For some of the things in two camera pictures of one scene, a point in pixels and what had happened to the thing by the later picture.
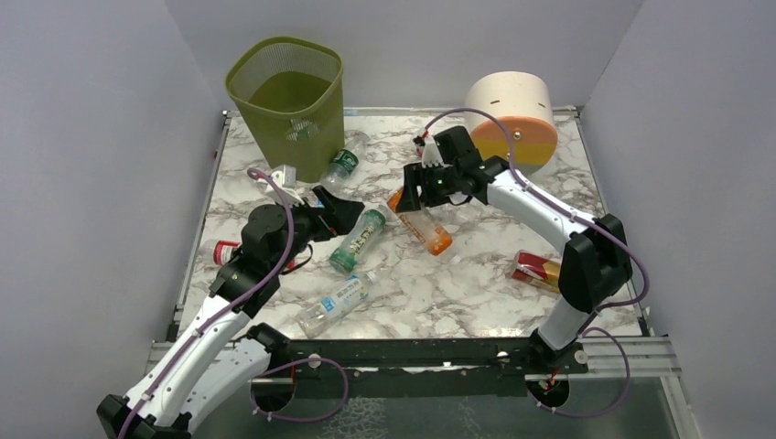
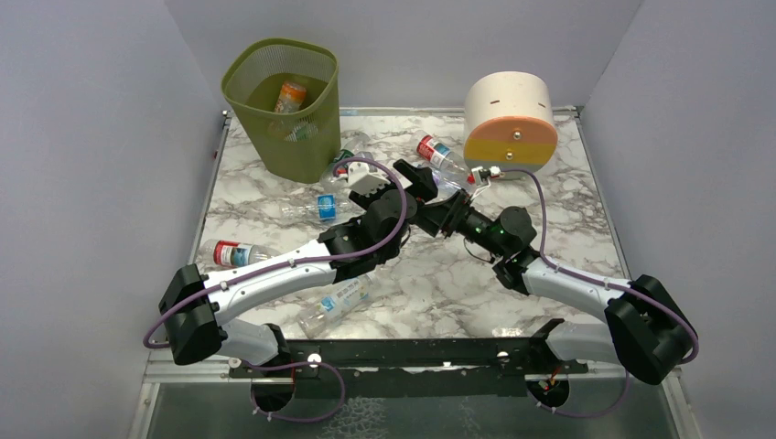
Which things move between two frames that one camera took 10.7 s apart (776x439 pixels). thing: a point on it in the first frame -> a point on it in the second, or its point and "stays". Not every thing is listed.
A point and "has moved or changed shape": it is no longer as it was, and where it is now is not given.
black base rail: [421, 368] stays
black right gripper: [421, 184] -> [445, 217]
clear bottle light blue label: [322, 314] stays
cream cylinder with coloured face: [523, 101] stays
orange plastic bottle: [432, 236] has moved or changed shape
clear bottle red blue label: [216, 252] stays
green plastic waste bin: [288, 93] stays
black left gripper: [324, 214] -> [418, 184]
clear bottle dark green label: [343, 165] stays
